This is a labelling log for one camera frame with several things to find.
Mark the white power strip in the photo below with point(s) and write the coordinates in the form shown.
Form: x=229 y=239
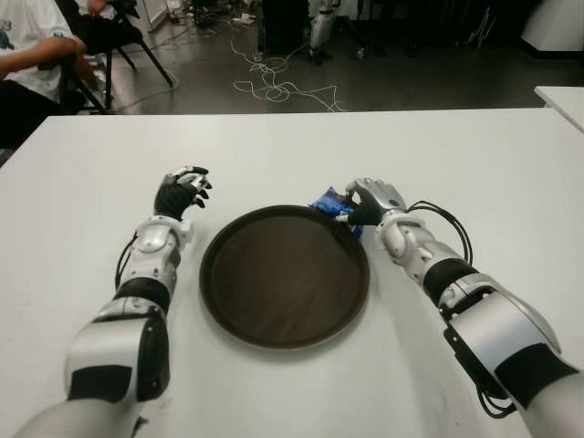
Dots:
x=244 y=18

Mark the white humanoid robot legs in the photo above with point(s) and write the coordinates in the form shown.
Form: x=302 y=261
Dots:
x=321 y=27

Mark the round dark brown tray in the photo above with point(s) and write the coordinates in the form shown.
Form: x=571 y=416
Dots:
x=283 y=280

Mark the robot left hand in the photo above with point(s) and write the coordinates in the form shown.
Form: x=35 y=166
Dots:
x=173 y=198

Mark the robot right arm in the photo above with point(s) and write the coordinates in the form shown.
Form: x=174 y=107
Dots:
x=488 y=319

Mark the person in white shirt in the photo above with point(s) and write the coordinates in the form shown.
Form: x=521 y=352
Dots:
x=27 y=41

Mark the blue Oreo packet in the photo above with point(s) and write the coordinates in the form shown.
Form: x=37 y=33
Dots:
x=326 y=203

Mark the white curved panel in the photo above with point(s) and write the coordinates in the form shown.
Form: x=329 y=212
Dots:
x=556 y=23

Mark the black chair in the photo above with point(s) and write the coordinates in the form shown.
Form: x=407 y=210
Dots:
x=123 y=32

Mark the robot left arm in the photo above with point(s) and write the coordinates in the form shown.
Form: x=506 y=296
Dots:
x=148 y=253

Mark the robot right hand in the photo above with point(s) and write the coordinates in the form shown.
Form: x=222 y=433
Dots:
x=383 y=196

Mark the white shelf frame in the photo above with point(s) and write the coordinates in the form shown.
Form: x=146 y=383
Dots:
x=155 y=11

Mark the person in black shorts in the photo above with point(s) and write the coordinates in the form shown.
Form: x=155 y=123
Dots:
x=98 y=7

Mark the white side table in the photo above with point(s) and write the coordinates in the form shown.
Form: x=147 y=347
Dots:
x=563 y=102

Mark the black cabinet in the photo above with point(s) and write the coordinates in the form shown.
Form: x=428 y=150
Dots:
x=285 y=25

